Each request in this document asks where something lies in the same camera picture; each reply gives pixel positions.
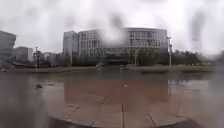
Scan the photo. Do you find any wet paved plaza ground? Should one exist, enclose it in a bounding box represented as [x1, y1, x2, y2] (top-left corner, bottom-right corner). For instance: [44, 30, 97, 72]
[0, 69, 224, 128]

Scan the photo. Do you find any large grey multi-storey building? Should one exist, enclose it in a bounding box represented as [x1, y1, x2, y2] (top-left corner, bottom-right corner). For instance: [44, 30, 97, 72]
[62, 27, 170, 66]

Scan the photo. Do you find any pale lamp pole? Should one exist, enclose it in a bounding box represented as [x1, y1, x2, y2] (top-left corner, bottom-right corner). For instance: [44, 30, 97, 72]
[166, 35, 174, 68]

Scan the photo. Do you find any row of trees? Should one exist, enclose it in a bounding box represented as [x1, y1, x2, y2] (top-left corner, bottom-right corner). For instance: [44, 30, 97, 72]
[46, 48, 218, 67]

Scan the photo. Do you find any thin pole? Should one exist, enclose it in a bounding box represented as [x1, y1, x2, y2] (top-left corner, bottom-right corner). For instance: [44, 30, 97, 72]
[34, 46, 40, 72]

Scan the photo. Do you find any low pale building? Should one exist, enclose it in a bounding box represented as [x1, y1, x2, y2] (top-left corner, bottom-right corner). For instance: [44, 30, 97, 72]
[12, 46, 35, 64]

